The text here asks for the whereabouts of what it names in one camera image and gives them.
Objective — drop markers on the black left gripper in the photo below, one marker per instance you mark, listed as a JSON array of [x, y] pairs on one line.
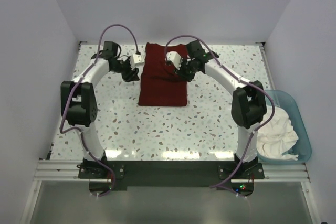
[[132, 75]]

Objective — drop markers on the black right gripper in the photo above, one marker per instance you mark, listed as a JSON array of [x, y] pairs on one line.
[[180, 73]]

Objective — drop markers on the dark red t-shirt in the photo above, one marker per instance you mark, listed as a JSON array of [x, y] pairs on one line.
[[159, 85]]

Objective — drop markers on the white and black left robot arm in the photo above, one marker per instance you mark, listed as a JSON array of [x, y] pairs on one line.
[[79, 108]]

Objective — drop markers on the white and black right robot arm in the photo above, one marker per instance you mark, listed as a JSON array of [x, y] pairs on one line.
[[248, 98]]

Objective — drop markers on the translucent blue plastic basket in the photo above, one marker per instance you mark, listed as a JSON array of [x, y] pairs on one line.
[[303, 146]]

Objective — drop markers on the white crumpled t-shirt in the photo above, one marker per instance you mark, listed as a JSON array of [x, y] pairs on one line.
[[276, 139]]

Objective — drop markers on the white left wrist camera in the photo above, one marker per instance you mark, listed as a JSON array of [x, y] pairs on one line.
[[136, 60]]

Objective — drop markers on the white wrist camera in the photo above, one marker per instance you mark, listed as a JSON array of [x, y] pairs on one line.
[[174, 58], [136, 60]]

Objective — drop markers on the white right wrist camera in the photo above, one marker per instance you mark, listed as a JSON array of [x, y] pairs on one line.
[[174, 58]]

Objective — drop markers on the aluminium extrusion rail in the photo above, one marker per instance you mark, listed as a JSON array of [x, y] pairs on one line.
[[49, 170]]

